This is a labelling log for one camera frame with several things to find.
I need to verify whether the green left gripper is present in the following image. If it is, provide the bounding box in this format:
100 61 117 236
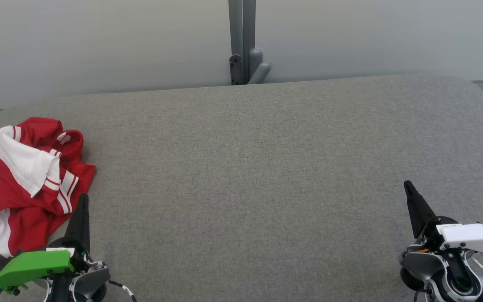
0 193 96 295

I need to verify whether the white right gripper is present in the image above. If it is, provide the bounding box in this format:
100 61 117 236
404 180 483 256

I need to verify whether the red white-striped sports shirt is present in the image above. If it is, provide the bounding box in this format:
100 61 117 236
0 117 96 219

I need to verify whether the grey fabric sofa seat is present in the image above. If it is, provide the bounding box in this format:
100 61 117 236
0 75 483 302

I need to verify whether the grey diagonal support tube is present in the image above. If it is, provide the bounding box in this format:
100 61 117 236
248 48 272 85

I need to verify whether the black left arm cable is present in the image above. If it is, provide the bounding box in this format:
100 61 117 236
107 280 138 302

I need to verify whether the grey metal upright post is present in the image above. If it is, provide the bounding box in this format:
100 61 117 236
229 0 256 86

